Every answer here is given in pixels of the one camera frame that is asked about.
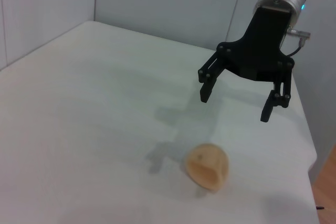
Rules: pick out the beige bread roll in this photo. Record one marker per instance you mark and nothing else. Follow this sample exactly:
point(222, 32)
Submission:
point(206, 167)

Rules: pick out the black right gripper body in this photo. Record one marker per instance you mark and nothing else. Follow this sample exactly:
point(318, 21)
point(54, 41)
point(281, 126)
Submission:
point(260, 51)

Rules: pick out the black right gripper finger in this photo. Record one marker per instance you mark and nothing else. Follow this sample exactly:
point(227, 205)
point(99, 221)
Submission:
point(207, 90)
point(269, 106)

